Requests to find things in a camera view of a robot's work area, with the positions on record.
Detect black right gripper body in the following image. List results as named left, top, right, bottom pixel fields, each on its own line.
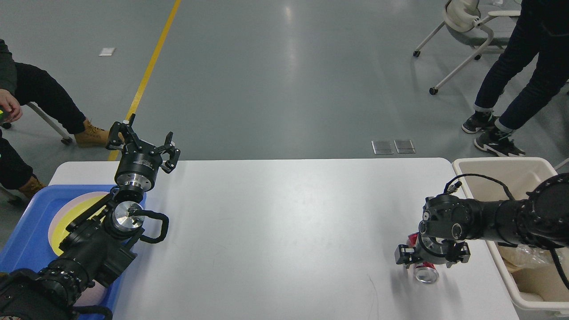
left=414, top=235, right=455, bottom=264

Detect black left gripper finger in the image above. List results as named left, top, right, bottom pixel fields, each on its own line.
left=105, top=113, right=143, bottom=156
left=154, top=132, right=181, bottom=174

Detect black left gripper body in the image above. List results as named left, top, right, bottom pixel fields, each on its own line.
left=114, top=152, right=163, bottom=192

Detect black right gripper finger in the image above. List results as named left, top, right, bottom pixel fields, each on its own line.
left=445, top=242, right=471, bottom=268
left=394, top=244, right=421, bottom=267

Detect crushed red soda can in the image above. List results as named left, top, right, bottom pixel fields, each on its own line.
left=407, top=233, right=439, bottom=284

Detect aluminium foil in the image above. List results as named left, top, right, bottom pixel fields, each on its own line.
left=497, top=245, right=553, bottom=269

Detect yellow plate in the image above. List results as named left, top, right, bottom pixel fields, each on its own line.
left=50, top=195, right=112, bottom=257

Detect pink mug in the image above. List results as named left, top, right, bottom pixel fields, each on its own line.
left=74, top=281, right=108, bottom=307

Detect brown paper bag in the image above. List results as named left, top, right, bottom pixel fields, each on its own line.
left=502, top=259, right=523, bottom=274

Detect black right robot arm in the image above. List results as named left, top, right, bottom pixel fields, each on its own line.
left=394, top=173, right=569, bottom=285

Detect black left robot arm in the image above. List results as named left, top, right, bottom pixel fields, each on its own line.
left=1, top=114, right=180, bottom=320

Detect tan boot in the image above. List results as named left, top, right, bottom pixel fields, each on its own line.
left=73, top=119, right=108, bottom=148
left=17, top=175, right=47, bottom=199

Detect chair leg with caster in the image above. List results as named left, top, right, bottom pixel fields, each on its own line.
left=26, top=102, right=73, bottom=145

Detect pink plate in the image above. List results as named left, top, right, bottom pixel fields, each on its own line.
left=47, top=192, right=112, bottom=245

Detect beige plastic bin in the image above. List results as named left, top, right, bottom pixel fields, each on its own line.
left=453, top=157, right=568, bottom=320

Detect metal floor socket plate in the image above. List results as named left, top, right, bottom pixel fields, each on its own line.
left=371, top=140, right=394, bottom=155

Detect seated person in black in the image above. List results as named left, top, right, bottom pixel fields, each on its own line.
left=0, top=40, right=87, bottom=190

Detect blue plastic tray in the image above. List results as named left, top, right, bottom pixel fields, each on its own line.
left=0, top=184, right=147, bottom=320

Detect walking person dark trousers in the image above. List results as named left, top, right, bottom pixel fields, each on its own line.
left=462, top=0, right=569, bottom=157

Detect white grey office chair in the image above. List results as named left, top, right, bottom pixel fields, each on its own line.
left=413, top=0, right=521, bottom=95

